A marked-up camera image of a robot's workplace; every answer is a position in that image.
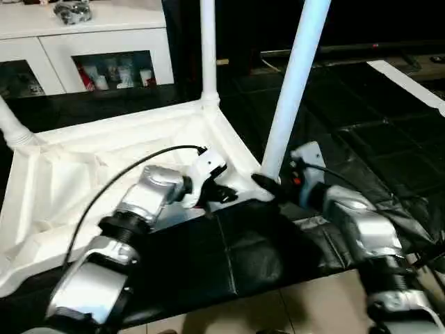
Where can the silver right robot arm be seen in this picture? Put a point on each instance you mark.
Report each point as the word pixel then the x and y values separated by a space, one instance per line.
pixel 361 223

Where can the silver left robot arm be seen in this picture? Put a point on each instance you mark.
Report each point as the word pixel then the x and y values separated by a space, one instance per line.
pixel 149 191

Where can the black work mat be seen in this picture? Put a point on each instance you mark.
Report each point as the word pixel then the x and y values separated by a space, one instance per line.
pixel 375 139

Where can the glossy black long bar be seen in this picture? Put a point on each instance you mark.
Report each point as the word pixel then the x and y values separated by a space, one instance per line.
pixel 361 49

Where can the white cabinet with glass doors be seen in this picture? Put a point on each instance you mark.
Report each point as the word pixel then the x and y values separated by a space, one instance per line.
pixel 104 38

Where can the crumpled silver black object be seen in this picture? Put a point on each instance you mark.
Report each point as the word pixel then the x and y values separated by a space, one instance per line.
pixel 73 12

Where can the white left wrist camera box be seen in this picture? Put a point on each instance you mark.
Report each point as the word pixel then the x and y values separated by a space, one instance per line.
pixel 205 170

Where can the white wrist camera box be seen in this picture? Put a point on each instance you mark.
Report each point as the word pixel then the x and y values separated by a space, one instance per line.
pixel 205 170
pixel 309 156

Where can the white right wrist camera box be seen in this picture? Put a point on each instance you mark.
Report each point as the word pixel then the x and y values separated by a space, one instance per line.
pixel 309 156

